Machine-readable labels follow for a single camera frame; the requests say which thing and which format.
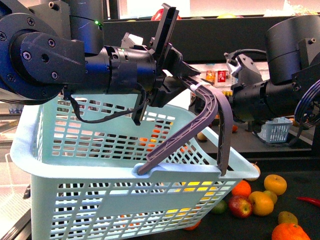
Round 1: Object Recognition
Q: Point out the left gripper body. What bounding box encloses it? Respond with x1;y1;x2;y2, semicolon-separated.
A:
131;3;200;125

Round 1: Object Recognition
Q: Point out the light teal shopping basket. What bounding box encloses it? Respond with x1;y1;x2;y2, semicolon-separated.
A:
13;98;258;240

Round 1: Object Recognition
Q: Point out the white sauce shelf unit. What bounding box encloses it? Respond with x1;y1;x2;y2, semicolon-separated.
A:
188;62;271;101

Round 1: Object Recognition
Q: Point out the black metal shelf rack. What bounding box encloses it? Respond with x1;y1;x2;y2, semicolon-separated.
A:
102;0;320;240

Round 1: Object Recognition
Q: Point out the green apple top shelf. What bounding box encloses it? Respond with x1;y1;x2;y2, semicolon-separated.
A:
217;13;237;19

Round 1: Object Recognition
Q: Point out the yellow lemon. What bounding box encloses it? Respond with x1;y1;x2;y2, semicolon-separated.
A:
168;181;219;200

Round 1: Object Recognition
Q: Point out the large red apple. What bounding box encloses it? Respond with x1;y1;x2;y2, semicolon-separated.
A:
150;8;182;21

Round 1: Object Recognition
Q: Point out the small blue basket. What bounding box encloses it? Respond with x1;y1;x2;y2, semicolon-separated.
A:
257;117;293;144

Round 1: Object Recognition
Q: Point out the white pear with stem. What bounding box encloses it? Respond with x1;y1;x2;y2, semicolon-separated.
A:
246;162;261;182

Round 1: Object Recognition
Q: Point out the green lime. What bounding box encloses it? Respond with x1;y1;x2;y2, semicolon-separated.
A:
210;200;228;215

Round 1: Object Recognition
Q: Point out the small red apple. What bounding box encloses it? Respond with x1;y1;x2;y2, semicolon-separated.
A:
228;195;253;219

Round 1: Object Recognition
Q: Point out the yellow apple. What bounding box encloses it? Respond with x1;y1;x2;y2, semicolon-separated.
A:
263;174;288;196

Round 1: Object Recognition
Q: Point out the yellow orange persimmon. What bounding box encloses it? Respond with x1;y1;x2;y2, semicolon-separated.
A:
248;191;274;217

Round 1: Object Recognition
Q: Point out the brown kiwi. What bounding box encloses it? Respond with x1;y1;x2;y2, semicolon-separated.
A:
277;211;299;225

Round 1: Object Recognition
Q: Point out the red chili pepper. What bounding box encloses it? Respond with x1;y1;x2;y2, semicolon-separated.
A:
296;196;320;207

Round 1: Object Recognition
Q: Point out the large orange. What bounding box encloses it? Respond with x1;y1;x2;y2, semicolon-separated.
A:
271;223;311;240

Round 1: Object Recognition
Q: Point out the black cable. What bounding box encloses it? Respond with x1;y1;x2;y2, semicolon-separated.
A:
68;83;148;124

